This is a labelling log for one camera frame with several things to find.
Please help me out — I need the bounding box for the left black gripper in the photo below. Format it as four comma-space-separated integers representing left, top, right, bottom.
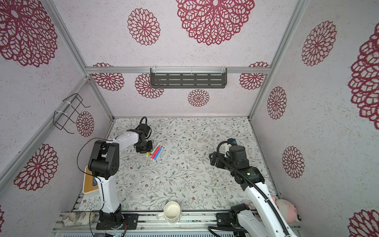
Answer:
136, 140, 154, 154

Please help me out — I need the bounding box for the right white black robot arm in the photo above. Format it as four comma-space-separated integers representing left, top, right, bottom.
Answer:
208, 141, 296, 237

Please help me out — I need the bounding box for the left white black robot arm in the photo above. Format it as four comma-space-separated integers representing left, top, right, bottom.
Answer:
87, 129, 153, 230

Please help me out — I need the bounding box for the pink marker pen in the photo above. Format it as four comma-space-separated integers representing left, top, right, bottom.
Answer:
152, 145, 161, 160

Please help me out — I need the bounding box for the blue marker pen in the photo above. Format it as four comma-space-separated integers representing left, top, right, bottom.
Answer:
154, 146, 162, 161

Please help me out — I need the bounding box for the white ceramic mug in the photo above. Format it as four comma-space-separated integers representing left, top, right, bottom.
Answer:
157, 201, 181, 224

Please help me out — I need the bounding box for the pink plush toy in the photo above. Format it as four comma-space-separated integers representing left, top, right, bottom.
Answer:
273, 198, 302, 224

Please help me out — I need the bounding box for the crumpled patterned cloth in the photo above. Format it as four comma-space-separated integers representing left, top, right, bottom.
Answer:
61, 212, 95, 227

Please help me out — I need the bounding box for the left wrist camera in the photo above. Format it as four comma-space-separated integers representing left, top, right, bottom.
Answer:
136, 123, 152, 138

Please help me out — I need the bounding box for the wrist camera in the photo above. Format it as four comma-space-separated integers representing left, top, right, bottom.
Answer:
136, 123, 152, 138
224, 138, 237, 158

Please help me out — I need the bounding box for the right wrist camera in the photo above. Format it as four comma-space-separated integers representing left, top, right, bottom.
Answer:
224, 138, 237, 158

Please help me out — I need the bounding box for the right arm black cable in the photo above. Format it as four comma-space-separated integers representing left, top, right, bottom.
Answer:
207, 140, 289, 237

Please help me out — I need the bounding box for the dark grey wall shelf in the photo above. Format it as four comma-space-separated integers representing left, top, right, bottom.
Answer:
150, 68, 228, 89

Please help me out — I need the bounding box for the black wire wall rack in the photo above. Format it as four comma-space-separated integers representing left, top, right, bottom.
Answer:
52, 93, 90, 134

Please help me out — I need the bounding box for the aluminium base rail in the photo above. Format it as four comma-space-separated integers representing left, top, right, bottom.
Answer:
52, 211, 301, 236

